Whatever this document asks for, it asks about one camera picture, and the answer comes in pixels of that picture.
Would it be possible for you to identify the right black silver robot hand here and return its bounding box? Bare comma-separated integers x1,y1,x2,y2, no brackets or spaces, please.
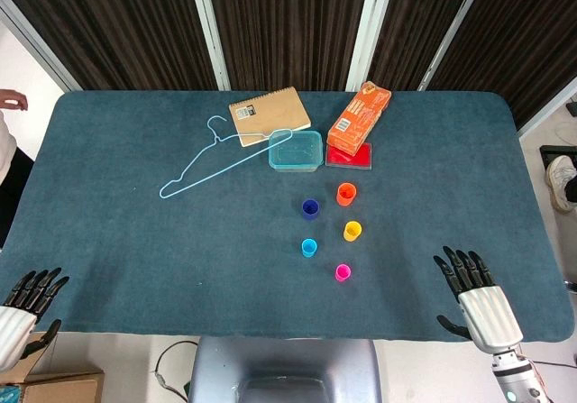
433,245,525,355

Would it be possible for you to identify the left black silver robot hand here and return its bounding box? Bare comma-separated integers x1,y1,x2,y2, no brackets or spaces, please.
0,266,71,373

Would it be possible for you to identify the brown cardboard box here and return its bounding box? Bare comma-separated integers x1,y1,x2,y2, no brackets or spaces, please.
0,330,105,403

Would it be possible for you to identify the blue velvet table cloth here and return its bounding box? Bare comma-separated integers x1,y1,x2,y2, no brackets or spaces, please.
0,89,576,343

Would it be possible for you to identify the white sneaker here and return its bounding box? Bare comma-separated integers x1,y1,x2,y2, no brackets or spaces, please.
545,154,577,215

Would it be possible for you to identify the black flat floor device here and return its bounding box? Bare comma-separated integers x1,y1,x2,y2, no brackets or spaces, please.
539,144,577,167

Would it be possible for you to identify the person in white shirt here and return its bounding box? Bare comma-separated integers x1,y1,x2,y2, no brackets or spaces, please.
0,87,35,249

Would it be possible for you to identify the orange plastic cup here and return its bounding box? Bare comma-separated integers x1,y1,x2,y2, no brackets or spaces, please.
336,183,358,206

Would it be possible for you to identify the grey robot torso base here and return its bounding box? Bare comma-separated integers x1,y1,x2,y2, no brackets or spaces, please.
188,335,383,403

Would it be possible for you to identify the red ink pad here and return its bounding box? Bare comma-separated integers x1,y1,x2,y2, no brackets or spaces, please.
325,141,374,170

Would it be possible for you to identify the orange cardboard box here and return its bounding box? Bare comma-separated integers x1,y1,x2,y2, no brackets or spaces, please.
326,80,392,154

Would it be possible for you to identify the teal transparent plastic container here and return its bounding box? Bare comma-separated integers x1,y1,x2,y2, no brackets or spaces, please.
268,130,324,173

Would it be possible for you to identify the dark room divider panel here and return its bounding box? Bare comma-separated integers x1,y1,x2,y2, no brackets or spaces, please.
367,0,481,92
0,0,231,92
205,0,378,92
427,0,577,137

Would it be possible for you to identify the brown spiral notebook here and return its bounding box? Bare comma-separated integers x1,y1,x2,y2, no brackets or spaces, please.
228,86,313,148

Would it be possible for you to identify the thin floor cable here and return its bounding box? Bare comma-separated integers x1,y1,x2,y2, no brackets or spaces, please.
154,340,200,396

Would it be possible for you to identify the light blue wire hanger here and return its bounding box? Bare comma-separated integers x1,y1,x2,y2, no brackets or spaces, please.
158,114,294,200

